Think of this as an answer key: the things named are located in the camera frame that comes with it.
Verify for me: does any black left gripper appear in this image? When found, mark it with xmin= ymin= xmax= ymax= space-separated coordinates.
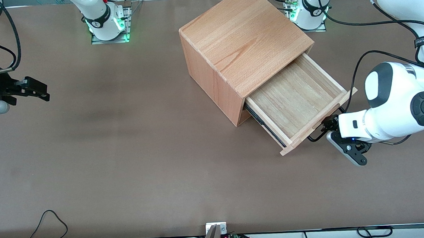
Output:
xmin=320 ymin=114 xmax=344 ymax=139

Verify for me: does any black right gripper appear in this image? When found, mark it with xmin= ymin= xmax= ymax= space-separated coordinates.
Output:
xmin=0 ymin=58 xmax=51 ymax=108

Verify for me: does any black metal drawer handle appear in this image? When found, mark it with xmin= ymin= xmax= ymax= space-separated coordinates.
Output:
xmin=305 ymin=104 xmax=349 ymax=143

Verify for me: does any wooden drawer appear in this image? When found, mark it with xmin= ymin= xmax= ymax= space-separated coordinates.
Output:
xmin=242 ymin=49 xmax=362 ymax=159

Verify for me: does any black metal drawer slide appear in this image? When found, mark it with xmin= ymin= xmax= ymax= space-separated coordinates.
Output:
xmin=244 ymin=101 xmax=287 ymax=150

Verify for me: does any wooden drawer cabinet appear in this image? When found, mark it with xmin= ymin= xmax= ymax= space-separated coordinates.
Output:
xmin=176 ymin=0 xmax=320 ymax=131

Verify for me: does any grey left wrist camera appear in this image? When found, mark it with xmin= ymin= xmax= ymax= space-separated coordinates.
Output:
xmin=326 ymin=128 xmax=373 ymax=169

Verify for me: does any black arm cable with plug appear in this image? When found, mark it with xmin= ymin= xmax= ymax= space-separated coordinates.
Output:
xmin=0 ymin=0 xmax=23 ymax=74

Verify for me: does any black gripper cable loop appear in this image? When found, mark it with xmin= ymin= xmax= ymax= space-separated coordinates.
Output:
xmin=340 ymin=46 xmax=424 ymax=113

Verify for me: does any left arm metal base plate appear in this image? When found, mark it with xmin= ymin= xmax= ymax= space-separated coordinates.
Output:
xmin=284 ymin=0 xmax=328 ymax=35

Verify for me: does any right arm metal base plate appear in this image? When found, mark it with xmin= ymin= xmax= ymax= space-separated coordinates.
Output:
xmin=88 ymin=1 xmax=134 ymax=45

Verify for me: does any black looped cable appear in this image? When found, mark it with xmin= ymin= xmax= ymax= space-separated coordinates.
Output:
xmin=26 ymin=208 xmax=69 ymax=238

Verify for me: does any white metal camera bracket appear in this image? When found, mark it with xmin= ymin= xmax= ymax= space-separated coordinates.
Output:
xmin=205 ymin=221 xmax=228 ymax=236

